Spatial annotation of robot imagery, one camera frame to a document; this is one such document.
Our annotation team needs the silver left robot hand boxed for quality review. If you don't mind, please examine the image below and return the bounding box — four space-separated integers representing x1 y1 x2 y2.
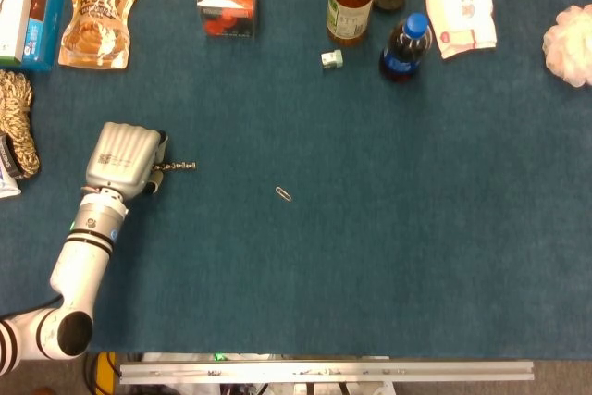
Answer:
84 121 169 197

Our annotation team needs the small metal chain piece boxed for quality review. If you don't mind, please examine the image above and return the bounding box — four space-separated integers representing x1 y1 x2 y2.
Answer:
152 161 198 172

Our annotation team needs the white box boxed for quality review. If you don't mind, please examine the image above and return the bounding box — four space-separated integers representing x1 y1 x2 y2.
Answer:
0 0 41 68

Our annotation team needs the orange spouted drink pouch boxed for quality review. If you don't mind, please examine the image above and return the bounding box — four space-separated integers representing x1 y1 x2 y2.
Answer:
57 0 142 70

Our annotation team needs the blue snack box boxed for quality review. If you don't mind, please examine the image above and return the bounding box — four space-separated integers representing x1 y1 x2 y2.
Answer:
21 0 68 74

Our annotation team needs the small green white eraser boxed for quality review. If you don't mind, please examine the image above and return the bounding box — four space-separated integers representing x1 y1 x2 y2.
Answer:
320 49 344 72

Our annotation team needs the amber tea bottle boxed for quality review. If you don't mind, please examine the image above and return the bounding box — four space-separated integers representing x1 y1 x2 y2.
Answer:
326 0 375 48

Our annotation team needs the blue-capped cola bottle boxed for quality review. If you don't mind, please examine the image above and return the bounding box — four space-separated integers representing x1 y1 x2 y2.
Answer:
379 12 434 82

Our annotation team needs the white wet wipes pack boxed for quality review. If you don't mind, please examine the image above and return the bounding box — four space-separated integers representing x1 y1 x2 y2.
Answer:
423 0 499 61

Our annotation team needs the pink mesh bath sponge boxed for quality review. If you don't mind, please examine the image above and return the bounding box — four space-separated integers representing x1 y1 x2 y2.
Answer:
541 4 592 88

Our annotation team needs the tan braided rope bundle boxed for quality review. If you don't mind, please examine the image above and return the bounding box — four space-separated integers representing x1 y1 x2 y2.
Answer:
0 69 41 179

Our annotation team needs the white packet under rope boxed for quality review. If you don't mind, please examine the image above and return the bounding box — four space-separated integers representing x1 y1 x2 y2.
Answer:
0 167 23 200

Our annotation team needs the aluminium extrusion rail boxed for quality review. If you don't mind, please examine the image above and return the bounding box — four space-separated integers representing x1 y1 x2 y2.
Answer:
118 360 536 386

